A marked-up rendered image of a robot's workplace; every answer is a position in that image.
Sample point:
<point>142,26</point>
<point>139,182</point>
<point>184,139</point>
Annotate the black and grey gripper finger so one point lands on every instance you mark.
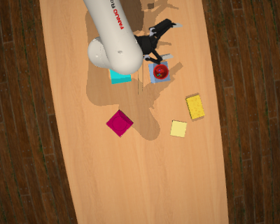
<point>159,58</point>
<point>159,29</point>

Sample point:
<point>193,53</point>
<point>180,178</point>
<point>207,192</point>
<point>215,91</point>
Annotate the yellow sponge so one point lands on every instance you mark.
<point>195,107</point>

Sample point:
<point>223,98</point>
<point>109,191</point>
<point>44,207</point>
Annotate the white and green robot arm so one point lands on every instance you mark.
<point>123,49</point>

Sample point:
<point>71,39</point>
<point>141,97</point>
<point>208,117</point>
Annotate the red cup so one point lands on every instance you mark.
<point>164,71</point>

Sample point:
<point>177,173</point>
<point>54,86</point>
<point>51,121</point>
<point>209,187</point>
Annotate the magenta square coaster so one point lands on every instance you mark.
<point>119,123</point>

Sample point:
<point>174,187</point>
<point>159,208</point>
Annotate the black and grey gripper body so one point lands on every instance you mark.
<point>146,45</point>

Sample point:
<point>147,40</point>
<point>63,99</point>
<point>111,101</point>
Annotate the pale yellow square pad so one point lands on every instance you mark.
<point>178,128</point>

